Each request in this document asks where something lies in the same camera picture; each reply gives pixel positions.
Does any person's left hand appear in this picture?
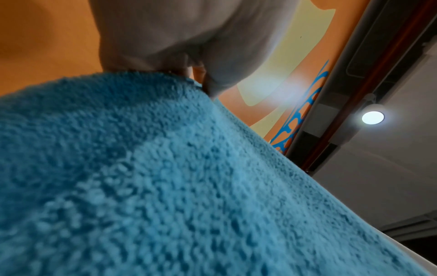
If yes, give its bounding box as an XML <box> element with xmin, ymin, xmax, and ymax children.
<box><xmin>88</xmin><ymin>0</ymin><xmax>301</xmax><ymax>102</ymax></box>

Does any blue towel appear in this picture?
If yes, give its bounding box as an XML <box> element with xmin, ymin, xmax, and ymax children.
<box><xmin>0</xmin><ymin>70</ymin><xmax>434</xmax><ymax>276</ymax></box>

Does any red-brown ceiling pipe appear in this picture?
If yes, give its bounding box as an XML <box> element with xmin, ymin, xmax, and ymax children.
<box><xmin>300</xmin><ymin>0</ymin><xmax>437</xmax><ymax>173</ymax></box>

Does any round white ceiling light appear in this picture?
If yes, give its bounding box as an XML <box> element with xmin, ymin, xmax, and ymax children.
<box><xmin>356</xmin><ymin>103</ymin><xmax>387</xmax><ymax>126</ymax></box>

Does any grey ceiling pipe bundle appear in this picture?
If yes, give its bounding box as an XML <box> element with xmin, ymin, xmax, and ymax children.
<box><xmin>379</xmin><ymin>210</ymin><xmax>437</xmax><ymax>238</ymax></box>

